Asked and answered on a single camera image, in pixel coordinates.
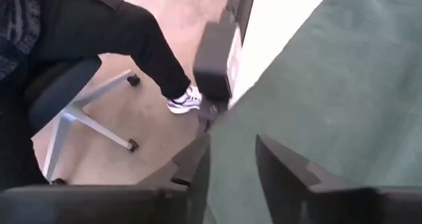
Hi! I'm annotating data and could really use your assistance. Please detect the person's white shoe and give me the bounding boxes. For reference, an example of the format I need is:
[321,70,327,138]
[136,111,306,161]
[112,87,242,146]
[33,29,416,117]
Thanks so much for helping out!
[166,84,203,115]

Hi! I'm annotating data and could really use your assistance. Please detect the person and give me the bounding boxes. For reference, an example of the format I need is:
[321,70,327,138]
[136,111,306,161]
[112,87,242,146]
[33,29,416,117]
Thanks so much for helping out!
[0,0,193,192]

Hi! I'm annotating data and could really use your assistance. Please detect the black aluminium table frame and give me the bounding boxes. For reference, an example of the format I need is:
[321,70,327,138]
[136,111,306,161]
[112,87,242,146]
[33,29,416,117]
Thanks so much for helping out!
[234,0,258,44]

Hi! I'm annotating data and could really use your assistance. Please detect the dark green garment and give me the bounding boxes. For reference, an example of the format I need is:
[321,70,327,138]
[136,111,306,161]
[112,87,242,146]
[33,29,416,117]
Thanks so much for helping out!
[202,0,422,224]

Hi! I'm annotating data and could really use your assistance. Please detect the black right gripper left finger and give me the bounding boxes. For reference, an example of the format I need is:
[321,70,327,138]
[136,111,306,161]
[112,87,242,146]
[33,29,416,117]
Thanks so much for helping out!
[0,132,212,224]

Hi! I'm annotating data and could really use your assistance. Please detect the dark office chair white base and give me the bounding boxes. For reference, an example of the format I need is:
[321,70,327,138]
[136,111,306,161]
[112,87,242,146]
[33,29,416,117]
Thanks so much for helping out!
[24,55,142,187]

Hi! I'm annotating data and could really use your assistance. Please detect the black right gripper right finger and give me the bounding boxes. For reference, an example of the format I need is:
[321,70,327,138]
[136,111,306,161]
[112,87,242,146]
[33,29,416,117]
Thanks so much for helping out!
[255,134,422,224]

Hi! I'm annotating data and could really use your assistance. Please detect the black hazard-striped box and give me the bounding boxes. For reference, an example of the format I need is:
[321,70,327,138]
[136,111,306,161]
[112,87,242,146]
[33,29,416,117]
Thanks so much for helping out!
[193,0,245,103]

